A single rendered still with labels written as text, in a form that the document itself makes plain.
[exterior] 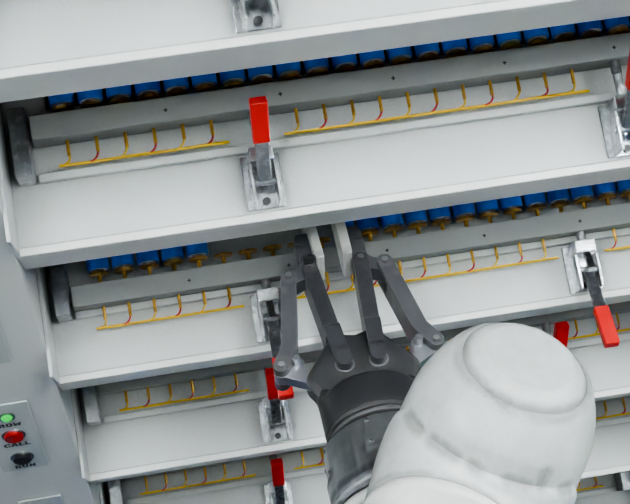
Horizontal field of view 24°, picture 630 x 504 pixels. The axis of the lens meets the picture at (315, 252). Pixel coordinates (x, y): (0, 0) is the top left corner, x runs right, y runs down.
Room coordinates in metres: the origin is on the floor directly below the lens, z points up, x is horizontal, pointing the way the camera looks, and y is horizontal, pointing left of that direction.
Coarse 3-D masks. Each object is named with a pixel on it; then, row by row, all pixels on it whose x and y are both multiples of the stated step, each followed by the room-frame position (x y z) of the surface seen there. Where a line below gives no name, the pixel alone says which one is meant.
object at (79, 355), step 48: (240, 240) 0.67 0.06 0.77; (288, 240) 0.68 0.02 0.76; (624, 240) 0.69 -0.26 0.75; (48, 288) 0.63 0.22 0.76; (336, 288) 0.64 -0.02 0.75; (432, 288) 0.64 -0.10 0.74; (480, 288) 0.64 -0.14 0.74; (528, 288) 0.64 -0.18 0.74; (624, 288) 0.65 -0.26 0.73; (48, 336) 0.57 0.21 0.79; (96, 336) 0.59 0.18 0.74; (144, 336) 0.60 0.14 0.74; (192, 336) 0.60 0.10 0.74; (240, 336) 0.60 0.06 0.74; (96, 384) 0.58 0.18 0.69
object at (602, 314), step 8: (584, 272) 0.65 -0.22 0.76; (592, 272) 0.65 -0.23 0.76; (592, 280) 0.64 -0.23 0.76; (592, 288) 0.63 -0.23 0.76; (600, 288) 0.63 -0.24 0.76; (592, 296) 0.62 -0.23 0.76; (600, 296) 0.62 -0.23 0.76; (600, 304) 0.62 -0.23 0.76; (600, 312) 0.61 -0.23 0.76; (608, 312) 0.61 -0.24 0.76; (600, 320) 0.60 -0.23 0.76; (608, 320) 0.60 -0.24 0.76; (600, 328) 0.59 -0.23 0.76; (608, 328) 0.59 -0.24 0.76; (608, 336) 0.59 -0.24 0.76; (616, 336) 0.59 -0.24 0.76; (608, 344) 0.58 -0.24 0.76; (616, 344) 0.58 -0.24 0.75
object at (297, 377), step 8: (296, 360) 0.52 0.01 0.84; (296, 368) 0.52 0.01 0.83; (304, 368) 0.51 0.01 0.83; (288, 376) 0.51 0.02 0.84; (296, 376) 0.51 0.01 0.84; (304, 376) 0.51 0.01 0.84; (280, 384) 0.51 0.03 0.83; (288, 384) 0.51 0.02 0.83; (296, 384) 0.50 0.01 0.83; (304, 384) 0.50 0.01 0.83
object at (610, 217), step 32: (480, 224) 0.68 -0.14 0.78; (512, 224) 0.68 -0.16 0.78; (544, 224) 0.68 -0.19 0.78; (576, 224) 0.68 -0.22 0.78; (608, 224) 0.68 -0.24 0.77; (288, 256) 0.65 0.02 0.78; (416, 256) 0.65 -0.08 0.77; (448, 256) 0.66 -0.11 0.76; (544, 256) 0.66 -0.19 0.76; (96, 288) 0.62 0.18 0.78; (128, 288) 0.62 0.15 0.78; (160, 288) 0.62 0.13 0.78; (192, 288) 0.62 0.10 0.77; (224, 288) 0.63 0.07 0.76; (352, 288) 0.63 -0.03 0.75; (128, 320) 0.60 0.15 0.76
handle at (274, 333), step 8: (272, 320) 0.60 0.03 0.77; (272, 328) 0.59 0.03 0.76; (272, 336) 0.59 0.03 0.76; (280, 336) 0.59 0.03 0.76; (272, 344) 0.58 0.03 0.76; (280, 344) 0.58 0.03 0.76; (272, 352) 0.57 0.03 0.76; (272, 360) 0.56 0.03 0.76; (280, 392) 0.53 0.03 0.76; (288, 392) 0.53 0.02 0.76
